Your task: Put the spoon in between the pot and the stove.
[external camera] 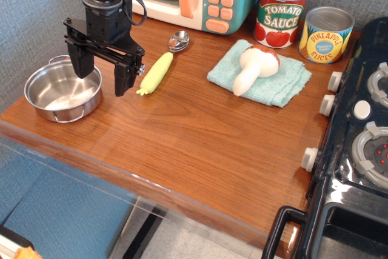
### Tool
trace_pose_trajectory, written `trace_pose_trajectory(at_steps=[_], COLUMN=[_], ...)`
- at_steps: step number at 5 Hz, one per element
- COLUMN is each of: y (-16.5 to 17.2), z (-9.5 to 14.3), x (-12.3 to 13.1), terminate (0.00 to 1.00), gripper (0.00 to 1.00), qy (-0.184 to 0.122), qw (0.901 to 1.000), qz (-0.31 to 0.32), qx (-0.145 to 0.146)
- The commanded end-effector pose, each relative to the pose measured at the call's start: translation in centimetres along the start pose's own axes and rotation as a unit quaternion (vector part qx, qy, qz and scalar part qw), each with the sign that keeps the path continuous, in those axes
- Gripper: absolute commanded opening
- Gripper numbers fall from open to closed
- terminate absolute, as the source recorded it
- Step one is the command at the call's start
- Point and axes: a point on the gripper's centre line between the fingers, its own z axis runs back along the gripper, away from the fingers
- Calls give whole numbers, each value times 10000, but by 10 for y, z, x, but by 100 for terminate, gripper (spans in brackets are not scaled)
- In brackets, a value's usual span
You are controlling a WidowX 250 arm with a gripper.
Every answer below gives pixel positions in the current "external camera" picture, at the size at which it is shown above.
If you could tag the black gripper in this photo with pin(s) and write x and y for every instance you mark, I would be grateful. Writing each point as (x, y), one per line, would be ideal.
(106, 34)

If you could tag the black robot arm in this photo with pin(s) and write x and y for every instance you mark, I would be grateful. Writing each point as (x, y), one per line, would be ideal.
(105, 33)

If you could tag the stainless steel pot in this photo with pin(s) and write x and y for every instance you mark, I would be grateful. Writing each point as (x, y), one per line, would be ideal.
(59, 95)

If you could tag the black toy stove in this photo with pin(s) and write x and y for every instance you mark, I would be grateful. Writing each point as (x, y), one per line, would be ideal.
(346, 214)

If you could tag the white plush mushroom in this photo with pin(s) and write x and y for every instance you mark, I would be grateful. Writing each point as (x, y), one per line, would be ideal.
(257, 61)

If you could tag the light blue folded cloth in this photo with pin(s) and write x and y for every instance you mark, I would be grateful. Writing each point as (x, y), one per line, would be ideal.
(276, 90)

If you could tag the tomato sauce can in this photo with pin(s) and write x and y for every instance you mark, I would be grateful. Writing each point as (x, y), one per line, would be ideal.
(277, 22)

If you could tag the orange object on tray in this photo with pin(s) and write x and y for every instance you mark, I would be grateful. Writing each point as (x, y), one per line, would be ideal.
(26, 253)

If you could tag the pineapple slices can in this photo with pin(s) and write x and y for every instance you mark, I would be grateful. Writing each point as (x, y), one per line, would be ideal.
(325, 35)

